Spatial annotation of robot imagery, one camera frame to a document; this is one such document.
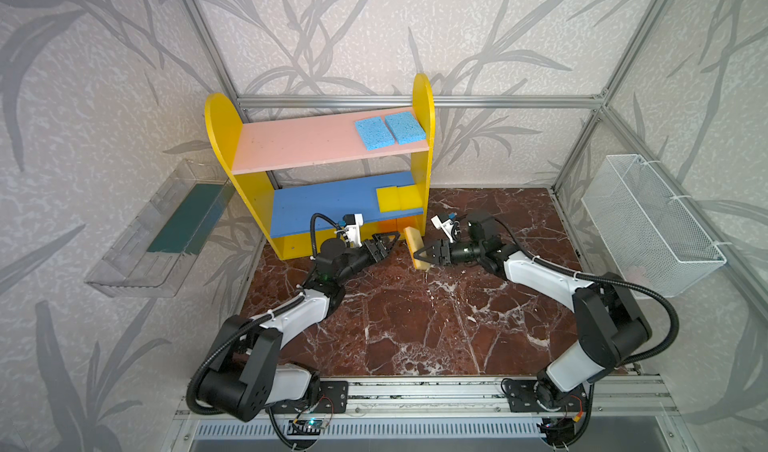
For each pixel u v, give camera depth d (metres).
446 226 0.79
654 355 0.46
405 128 0.78
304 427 0.72
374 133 0.77
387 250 0.72
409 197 0.96
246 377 0.42
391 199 0.96
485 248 0.69
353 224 0.75
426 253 0.81
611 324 0.45
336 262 0.65
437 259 0.74
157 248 0.63
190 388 0.39
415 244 0.79
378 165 1.19
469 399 0.75
